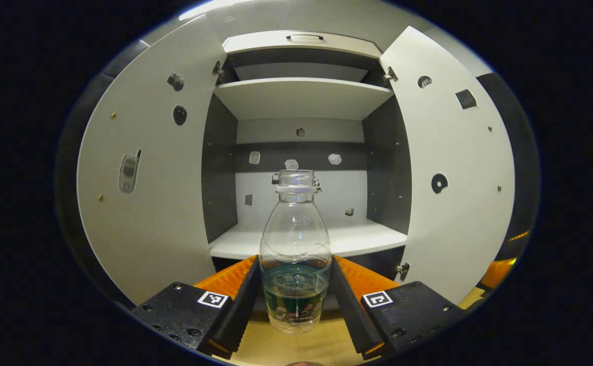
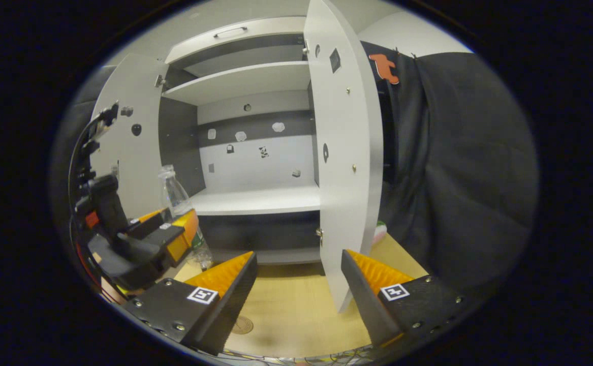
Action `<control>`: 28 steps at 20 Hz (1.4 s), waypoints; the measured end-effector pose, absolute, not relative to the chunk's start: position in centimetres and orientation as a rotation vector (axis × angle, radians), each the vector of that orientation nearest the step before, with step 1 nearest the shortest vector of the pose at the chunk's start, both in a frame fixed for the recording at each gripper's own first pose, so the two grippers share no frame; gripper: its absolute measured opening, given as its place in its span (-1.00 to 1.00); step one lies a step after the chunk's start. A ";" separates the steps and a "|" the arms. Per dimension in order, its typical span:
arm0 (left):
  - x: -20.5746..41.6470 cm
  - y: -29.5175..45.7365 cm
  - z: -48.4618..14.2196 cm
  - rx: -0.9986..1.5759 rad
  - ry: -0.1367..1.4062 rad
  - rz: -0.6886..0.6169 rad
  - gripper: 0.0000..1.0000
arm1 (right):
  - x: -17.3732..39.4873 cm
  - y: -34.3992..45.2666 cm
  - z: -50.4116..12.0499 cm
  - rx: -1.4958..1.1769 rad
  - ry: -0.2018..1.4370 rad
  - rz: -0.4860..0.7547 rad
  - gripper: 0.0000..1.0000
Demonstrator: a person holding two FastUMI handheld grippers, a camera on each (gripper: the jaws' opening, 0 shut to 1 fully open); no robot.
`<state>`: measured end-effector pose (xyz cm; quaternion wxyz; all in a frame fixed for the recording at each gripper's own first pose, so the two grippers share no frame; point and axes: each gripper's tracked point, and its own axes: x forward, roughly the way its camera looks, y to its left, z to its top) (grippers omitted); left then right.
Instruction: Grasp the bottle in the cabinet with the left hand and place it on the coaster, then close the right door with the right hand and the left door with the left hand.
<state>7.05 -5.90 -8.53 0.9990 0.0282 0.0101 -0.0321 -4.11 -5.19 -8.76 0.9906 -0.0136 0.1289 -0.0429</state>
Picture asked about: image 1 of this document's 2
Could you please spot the white cabinet door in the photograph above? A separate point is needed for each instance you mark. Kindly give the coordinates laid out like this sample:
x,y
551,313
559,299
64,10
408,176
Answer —
x,y
454,152
154,203

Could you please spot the clear plastic bottle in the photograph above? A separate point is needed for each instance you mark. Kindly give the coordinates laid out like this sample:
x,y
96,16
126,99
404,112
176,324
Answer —
x,y
295,239

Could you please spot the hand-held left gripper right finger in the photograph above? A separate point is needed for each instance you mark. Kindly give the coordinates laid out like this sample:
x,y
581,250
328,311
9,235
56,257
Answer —
x,y
349,315

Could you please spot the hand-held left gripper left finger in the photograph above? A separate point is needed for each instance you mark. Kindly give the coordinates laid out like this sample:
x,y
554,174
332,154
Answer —
x,y
240,315

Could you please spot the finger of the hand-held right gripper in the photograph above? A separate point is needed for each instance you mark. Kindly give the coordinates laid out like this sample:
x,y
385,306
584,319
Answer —
x,y
497,272

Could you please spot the white cabinet drawer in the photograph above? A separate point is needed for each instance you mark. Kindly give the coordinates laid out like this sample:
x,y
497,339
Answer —
x,y
255,44

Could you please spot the white and grey cabinet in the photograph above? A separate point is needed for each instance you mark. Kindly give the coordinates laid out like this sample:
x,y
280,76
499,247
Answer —
x,y
296,99

